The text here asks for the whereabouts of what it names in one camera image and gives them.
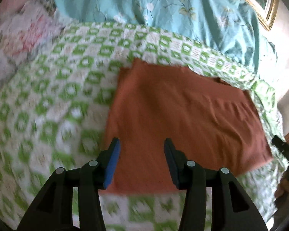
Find rust orange knit sweater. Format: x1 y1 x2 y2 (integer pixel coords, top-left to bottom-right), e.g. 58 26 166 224
104 59 272 195

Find person's right hand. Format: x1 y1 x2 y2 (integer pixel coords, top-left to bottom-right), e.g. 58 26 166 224
275 168 289 207

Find green white checked quilt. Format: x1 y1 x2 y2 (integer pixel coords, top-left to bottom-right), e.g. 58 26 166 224
0 23 283 229

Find light blue floral duvet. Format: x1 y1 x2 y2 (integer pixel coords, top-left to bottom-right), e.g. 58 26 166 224
54 0 277 73

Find pink floral bed sheet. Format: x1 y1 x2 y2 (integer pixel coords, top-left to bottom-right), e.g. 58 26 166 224
0 0 63 89

